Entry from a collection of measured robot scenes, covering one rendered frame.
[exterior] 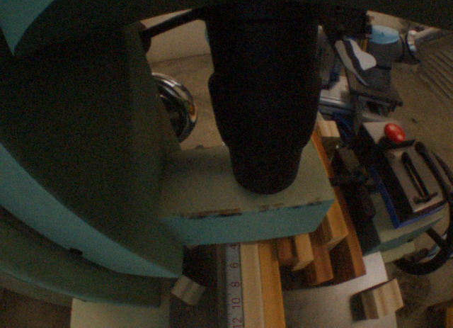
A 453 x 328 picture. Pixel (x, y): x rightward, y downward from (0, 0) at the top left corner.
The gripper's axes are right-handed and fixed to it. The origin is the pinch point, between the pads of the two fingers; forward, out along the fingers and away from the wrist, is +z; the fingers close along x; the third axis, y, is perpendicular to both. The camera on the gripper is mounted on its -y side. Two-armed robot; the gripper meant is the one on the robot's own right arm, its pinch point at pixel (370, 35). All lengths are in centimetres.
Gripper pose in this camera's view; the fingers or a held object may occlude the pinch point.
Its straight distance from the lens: 28.9
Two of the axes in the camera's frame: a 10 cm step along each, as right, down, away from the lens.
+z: 0.3, 7.4, -6.7
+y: 9.7, -1.8, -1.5
